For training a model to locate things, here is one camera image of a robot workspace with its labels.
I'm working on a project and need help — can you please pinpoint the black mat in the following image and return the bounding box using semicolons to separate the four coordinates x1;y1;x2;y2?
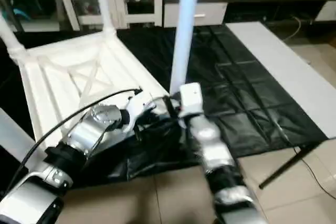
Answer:
0;24;329;184

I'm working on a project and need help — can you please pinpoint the white drawer unit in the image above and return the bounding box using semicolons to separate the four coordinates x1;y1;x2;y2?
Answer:
163;1;229;28

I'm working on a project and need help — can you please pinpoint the white flat board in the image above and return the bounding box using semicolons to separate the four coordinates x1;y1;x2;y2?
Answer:
225;20;336;142

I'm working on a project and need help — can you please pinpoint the light blue stand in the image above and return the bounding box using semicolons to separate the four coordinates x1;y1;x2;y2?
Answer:
13;8;33;21

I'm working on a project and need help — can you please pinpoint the white low cabinet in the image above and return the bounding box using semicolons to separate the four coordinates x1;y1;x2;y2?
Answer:
314;0;336;23

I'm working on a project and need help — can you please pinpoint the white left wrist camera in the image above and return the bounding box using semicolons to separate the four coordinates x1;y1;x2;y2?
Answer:
124;90;159;131

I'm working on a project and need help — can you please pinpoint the black metal table frame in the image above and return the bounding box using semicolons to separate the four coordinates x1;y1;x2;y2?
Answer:
259;137;336;191

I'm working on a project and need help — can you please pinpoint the black floor cable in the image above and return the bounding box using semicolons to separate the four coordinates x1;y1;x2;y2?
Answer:
300;155;336;200

